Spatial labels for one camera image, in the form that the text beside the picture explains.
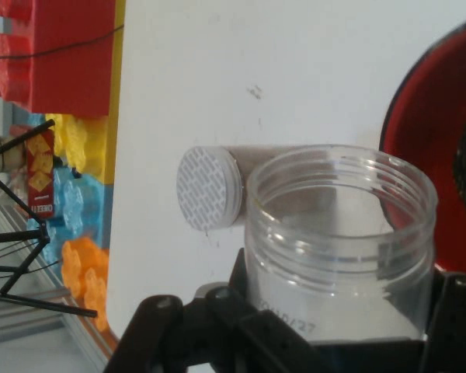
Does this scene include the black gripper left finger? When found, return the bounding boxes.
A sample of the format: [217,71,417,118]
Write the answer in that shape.
[106,247,323,373]

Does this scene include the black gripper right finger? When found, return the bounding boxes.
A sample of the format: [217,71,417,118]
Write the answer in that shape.
[419,263,466,373]

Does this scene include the clear plastic jar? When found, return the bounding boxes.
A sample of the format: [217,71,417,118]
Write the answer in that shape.
[242,143,440,345]

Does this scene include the orange giant toy block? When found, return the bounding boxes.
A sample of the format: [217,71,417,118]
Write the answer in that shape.
[60,236,120,343]

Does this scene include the jar with white patterned lid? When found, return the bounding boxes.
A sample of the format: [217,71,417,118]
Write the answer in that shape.
[177,142,331,231]

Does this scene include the red bowl with black rim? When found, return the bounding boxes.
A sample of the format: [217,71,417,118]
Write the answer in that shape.
[378,15,466,273]

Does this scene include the blue giant toy block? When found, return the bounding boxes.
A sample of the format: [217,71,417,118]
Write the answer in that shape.
[23,110,116,269]

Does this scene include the black tripod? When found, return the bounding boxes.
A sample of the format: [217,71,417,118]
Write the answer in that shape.
[0,118,98,319]

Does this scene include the yellow giant toy block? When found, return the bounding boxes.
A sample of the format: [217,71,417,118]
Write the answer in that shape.
[44,0,125,186]

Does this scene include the red cracker box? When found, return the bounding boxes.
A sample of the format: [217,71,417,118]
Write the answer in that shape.
[25,130,57,219]

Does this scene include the white plastic cylinder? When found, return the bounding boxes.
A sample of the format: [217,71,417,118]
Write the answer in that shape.
[0,134,28,176]

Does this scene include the red giant toy block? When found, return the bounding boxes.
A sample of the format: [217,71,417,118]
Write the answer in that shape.
[0,0,120,117]

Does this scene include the aluminium rail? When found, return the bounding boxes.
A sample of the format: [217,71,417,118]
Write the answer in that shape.
[0,205,117,372]

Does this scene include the thin black wire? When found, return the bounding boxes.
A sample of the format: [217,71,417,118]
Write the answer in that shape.
[0,23,125,63]

